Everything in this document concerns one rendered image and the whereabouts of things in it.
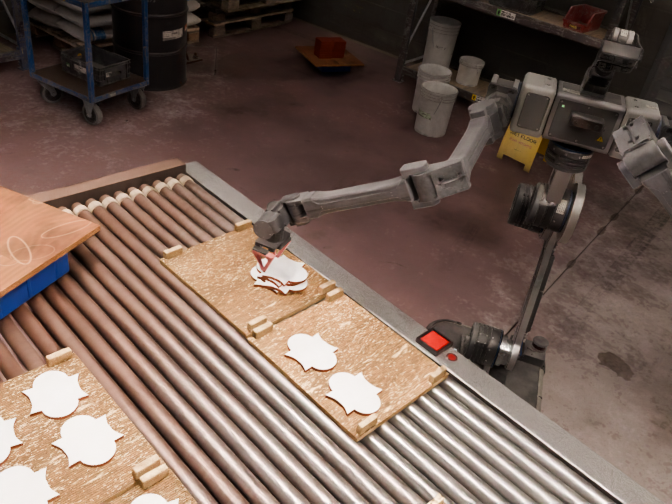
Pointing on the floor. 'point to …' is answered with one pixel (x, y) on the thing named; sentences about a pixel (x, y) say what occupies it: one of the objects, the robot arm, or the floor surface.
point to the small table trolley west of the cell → (56, 80)
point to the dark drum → (130, 16)
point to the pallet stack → (221, 10)
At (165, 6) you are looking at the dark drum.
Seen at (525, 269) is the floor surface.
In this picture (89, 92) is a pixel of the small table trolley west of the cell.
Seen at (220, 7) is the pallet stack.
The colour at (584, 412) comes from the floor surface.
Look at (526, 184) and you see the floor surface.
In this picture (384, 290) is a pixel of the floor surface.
